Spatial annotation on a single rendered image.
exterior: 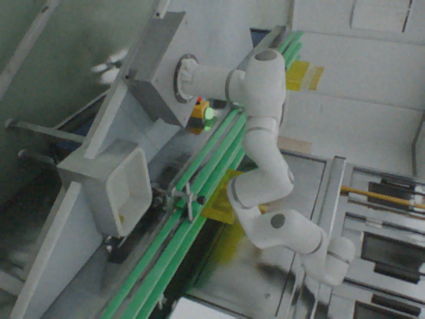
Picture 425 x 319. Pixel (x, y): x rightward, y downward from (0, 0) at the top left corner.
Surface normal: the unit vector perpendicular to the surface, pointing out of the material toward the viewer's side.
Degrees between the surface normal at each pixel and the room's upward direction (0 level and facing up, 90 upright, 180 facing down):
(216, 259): 90
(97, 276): 90
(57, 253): 0
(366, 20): 90
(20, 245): 90
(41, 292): 0
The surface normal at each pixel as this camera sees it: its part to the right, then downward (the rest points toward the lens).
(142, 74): -0.25, -0.39
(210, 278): -0.04, -0.79
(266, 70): -0.06, -0.63
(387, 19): -0.33, 0.61
